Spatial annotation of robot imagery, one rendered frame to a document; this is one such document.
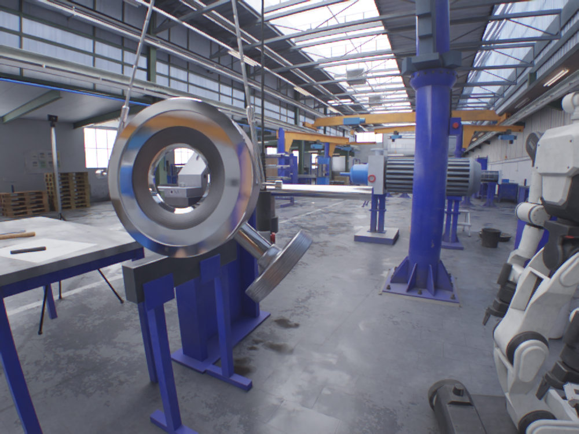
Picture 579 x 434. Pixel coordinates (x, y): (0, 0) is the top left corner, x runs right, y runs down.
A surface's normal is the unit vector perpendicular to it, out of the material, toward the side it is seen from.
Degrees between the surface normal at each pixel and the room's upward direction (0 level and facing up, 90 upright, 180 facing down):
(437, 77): 129
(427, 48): 90
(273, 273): 81
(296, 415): 0
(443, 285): 90
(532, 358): 90
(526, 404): 90
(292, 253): 59
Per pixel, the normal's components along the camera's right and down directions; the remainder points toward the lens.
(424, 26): -0.61, 0.13
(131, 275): -0.43, 0.14
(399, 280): -0.08, 0.16
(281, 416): 0.00, -0.99
